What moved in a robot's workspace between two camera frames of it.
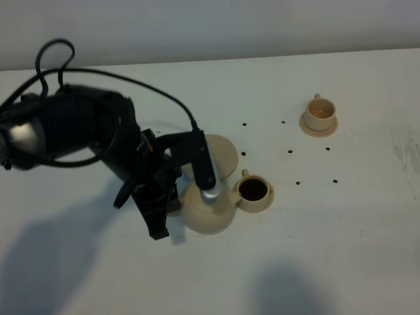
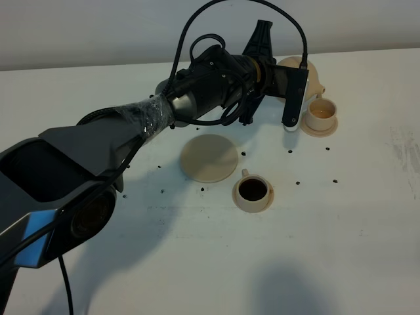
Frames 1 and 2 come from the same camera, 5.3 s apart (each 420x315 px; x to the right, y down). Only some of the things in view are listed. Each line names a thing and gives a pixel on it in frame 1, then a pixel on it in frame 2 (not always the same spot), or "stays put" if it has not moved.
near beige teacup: (254, 189) stays put
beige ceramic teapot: (209, 216) to (314, 88)
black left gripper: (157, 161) to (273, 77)
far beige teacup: (320, 113) stays put
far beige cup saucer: (320, 134) stays put
